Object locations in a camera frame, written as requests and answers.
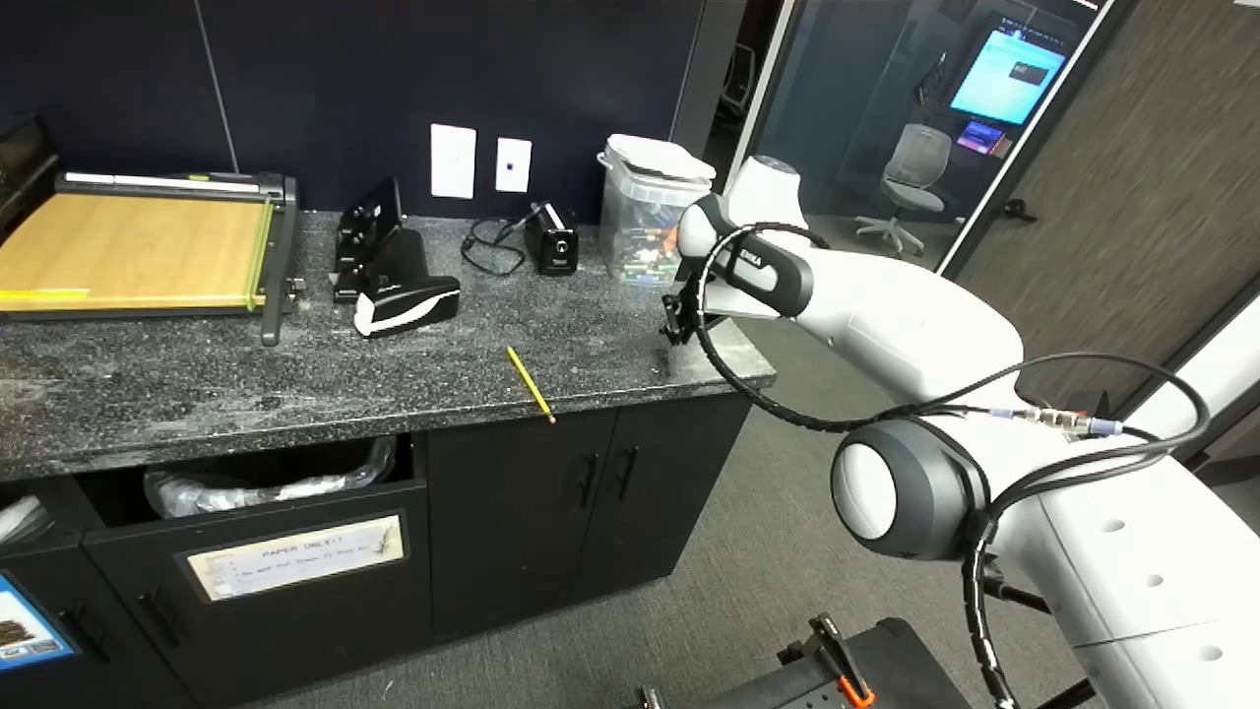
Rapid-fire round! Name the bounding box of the white wall switch plate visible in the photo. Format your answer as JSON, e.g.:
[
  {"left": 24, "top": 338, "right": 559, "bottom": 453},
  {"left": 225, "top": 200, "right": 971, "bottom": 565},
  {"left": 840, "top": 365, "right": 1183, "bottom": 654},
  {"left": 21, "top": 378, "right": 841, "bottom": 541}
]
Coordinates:
[{"left": 431, "top": 121, "right": 475, "bottom": 200}]

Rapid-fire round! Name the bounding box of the blue and white poster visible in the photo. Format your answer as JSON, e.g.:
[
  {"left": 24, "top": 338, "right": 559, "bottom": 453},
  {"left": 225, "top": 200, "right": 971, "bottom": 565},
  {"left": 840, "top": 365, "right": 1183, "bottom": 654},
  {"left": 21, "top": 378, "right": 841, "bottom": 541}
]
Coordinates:
[{"left": 0, "top": 577, "right": 76, "bottom": 674}]

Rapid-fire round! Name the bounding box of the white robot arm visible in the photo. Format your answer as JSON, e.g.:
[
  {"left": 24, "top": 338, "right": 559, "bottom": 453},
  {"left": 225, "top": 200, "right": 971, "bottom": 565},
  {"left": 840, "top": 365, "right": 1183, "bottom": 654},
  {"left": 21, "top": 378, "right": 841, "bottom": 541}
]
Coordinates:
[{"left": 667, "top": 157, "right": 1260, "bottom": 709}]

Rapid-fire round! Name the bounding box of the clear plastic jar with lid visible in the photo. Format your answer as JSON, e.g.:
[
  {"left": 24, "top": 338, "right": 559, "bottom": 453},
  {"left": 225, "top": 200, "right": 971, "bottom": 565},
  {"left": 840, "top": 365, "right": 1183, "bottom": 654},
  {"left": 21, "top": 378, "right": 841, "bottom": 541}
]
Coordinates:
[{"left": 600, "top": 136, "right": 717, "bottom": 288}]

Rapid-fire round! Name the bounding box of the black electric pencil sharpener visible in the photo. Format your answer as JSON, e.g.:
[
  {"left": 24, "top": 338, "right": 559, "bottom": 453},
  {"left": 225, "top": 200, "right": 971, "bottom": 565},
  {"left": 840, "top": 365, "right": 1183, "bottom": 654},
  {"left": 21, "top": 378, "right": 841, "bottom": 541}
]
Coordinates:
[{"left": 524, "top": 200, "right": 579, "bottom": 276}]

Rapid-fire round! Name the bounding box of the black and white large stapler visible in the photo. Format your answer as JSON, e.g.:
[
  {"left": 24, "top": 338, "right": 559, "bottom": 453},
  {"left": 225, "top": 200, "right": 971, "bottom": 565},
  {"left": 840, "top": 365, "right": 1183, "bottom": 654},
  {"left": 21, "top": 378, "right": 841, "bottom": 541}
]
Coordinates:
[{"left": 355, "top": 229, "right": 461, "bottom": 338}]

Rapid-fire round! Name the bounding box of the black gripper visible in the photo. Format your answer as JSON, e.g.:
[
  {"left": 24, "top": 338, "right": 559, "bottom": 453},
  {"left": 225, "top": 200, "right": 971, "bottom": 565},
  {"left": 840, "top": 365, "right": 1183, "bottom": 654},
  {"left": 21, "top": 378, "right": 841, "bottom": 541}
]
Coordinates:
[{"left": 662, "top": 256, "right": 708, "bottom": 347}]

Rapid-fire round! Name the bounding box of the black power cord on counter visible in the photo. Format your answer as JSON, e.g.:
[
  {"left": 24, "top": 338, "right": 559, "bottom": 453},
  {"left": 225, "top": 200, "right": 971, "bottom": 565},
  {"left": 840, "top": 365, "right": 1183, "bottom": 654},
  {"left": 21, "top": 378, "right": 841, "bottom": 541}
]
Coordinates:
[{"left": 458, "top": 213, "right": 536, "bottom": 280}]

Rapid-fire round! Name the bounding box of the yellow pencil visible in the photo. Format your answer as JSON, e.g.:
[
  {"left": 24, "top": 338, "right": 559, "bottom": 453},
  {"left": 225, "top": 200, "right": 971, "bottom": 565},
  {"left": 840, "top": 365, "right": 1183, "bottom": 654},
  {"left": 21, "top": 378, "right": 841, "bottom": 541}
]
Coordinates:
[{"left": 503, "top": 347, "right": 559, "bottom": 427}]

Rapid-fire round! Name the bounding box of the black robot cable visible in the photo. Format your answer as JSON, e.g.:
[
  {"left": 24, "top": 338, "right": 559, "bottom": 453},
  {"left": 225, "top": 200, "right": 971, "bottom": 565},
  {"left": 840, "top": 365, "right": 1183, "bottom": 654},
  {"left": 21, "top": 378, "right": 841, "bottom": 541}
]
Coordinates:
[{"left": 691, "top": 216, "right": 1214, "bottom": 709}]

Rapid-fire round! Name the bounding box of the white wall outlet plate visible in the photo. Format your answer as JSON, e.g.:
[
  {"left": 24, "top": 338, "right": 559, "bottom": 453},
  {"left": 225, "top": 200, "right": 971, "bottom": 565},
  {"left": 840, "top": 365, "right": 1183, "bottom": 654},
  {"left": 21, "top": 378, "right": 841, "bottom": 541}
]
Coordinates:
[{"left": 498, "top": 140, "right": 530, "bottom": 199}]

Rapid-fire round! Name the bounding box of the plastic trash bag liner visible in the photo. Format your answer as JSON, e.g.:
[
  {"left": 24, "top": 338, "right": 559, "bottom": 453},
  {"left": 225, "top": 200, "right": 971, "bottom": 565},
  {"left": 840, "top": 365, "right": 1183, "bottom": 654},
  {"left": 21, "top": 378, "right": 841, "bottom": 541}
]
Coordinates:
[{"left": 142, "top": 436, "right": 397, "bottom": 522}]

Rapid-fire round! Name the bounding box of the bright monitor screen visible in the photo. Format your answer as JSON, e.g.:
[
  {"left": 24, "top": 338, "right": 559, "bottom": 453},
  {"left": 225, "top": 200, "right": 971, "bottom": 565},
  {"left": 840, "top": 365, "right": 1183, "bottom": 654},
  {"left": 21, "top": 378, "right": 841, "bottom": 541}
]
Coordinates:
[{"left": 952, "top": 31, "right": 1065, "bottom": 125}]

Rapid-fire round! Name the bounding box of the black clamp with orange handle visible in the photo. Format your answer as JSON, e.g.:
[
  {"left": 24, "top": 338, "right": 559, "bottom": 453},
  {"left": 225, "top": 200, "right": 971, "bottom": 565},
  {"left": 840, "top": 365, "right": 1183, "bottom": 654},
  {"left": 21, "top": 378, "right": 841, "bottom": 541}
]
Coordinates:
[{"left": 781, "top": 613, "right": 880, "bottom": 709}]

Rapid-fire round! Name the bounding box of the grey office chair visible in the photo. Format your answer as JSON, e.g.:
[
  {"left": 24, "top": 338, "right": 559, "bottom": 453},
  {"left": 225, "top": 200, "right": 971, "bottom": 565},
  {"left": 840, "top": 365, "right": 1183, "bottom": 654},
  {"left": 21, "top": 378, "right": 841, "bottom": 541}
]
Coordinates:
[{"left": 860, "top": 121, "right": 952, "bottom": 256}]

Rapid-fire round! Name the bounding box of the black hole punch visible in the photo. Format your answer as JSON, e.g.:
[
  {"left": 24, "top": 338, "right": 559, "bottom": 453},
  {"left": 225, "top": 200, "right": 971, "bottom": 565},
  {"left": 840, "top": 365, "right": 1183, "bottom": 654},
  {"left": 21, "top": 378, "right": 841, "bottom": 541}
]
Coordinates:
[{"left": 327, "top": 176, "right": 402, "bottom": 305}]

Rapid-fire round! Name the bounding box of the wooden paper cutter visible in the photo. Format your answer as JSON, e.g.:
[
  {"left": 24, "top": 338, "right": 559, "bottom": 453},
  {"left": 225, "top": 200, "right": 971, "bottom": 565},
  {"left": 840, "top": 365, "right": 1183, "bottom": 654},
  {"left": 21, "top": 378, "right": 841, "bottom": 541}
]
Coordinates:
[{"left": 0, "top": 174, "right": 301, "bottom": 343}]

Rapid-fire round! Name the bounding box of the white label sign on bin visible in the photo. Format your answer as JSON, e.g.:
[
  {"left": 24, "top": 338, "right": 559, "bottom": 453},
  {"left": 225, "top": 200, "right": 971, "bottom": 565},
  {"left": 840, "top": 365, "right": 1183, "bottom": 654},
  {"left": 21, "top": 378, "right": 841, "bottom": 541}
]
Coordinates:
[{"left": 190, "top": 515, "right": 407, "bottom": 603}]

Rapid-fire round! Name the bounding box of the black cabinet with doors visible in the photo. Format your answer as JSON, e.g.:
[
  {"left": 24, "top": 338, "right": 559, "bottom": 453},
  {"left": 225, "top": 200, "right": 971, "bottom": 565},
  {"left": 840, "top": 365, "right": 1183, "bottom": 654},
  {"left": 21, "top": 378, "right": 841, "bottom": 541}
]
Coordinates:
[{"left": 0, "top": 396, "right": 750, "bottom": 709}]

